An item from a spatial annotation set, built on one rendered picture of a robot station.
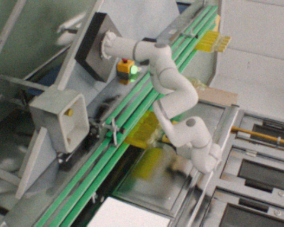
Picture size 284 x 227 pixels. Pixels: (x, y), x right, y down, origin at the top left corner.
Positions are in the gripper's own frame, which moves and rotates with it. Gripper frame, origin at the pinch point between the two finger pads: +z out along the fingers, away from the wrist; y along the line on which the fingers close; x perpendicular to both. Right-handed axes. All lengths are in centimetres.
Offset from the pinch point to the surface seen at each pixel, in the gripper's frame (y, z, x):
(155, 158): -12.6, 5.3, 4.5
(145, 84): 13.6, 28.1, -14.8
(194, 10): 17, 66, -121
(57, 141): 17, 25, 46
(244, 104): -308, 139, -465
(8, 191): -15, 49, 69
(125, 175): -12.0, 8.9, 23.5
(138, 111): 6.4, 21.6, -1.3
